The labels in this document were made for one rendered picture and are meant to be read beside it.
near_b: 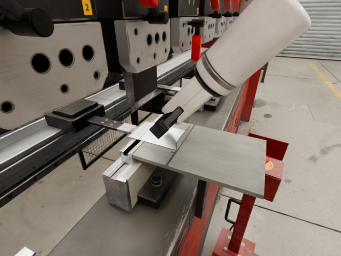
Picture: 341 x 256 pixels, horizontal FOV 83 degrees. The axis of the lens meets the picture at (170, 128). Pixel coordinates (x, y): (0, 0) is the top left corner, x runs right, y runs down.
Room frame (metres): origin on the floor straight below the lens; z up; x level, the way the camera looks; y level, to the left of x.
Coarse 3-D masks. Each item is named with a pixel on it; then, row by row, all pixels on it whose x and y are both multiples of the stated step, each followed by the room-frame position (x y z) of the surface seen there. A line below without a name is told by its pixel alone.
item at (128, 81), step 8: (128, 72) 0.37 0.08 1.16; (144, 72) 0.41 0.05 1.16; (152, 72) 0.44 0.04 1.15; (128, 80) 0.37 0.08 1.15; (136, 80) 0.38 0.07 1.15; (144, 80) 0.41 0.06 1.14; (152, 80) 0.44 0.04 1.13; (128, 88) 0.37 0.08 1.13; (136, 88) 0.38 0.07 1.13; (144, 88) 0.40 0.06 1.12; (152, 88) 0.44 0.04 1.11; (128, 96) 0.37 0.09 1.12; (136, 96) 0.37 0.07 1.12; (144, 96) 0.40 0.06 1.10; (152, 96) 0.45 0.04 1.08; (136, 104) 0.39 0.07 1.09
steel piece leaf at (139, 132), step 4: (144, 124) 0.45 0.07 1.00; (148, 124) 0.45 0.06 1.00; (152, 124) 0.45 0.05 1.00; (140, 128) 0.44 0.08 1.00; (144, 128) 0.44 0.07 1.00; (148, 128) 0.44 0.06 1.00; (136, 132) 0.42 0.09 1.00; (140, 132) 0.42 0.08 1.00; (144, 132) 0.42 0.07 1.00; (128, 136) 0.40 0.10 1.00; (132, 136) 0.40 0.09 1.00; (136, 136) 0.40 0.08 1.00; (140, 136) 0.40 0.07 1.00
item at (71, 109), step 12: (60, 108) 0.49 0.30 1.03; (72, 108) 0.49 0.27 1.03; (84, 108) 0.49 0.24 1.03; (96, 108) 0.52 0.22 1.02; (48, 120) 0.47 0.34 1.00; (60, 120) 0.45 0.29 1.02; (72, 120) 0.44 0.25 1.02; (84, 120) 0.47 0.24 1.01; (96, 120) 0.47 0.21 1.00; (108, 120) 0.47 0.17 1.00; (72, 132) 0.44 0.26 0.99; (132, 132) 0.42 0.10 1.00
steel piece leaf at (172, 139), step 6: (150, 132) 0.42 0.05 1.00; (168, 132) 0.42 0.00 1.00; (174, 132) 0.42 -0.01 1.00; (180, 132) 0.42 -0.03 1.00; (186, 132) 0.40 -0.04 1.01; (144, 138) 0.39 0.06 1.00; (150, 138) 0.39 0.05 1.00; (156, 138) 0.39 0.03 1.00; (162, 138) 0.39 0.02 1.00; (168, 138) 0.39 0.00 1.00; (174, 138) 0.39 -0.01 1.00; (180, 138) 0.36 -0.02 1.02; (156, 144) 0.36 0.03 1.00; (162, 144) 0.36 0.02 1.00; (168, 144) 0.36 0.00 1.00; (174, 144) 0.36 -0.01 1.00; (180, 144) 0.36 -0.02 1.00
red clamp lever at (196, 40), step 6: (192, 24) 0.53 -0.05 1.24; (198, 24) 0.52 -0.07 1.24; (198, 30) 0.52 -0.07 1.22; (192, 36) 0.53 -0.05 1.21; (198, 36) 0.52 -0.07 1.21; (192, 42) 0.53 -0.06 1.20; (198, 42) 0.52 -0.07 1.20; (192, 48) 0.52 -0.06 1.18; (198, 48) 0.52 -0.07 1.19; (192, 54) 0.52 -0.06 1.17; (198, 54) 0.52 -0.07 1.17; (192, 60) 0.53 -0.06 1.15
